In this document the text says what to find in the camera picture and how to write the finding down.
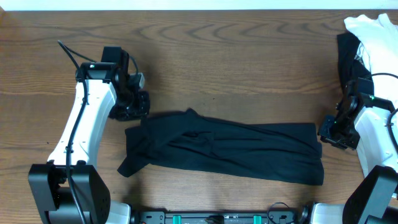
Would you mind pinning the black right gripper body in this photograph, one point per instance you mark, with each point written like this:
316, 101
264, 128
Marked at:
339, 132

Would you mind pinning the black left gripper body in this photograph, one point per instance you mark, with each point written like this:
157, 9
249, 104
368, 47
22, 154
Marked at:
131, 110

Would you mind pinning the black logo t-shirt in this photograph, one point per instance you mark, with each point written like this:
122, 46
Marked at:
288, 152

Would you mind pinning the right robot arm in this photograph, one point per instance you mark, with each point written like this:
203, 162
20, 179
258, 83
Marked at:
364, 123

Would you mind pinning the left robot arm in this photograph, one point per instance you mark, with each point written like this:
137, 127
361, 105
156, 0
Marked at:
68, 188

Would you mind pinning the black garment in pile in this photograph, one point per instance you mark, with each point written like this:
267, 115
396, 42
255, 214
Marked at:
350, 66

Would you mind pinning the white garment pile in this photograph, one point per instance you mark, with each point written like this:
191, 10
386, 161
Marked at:
378, 52

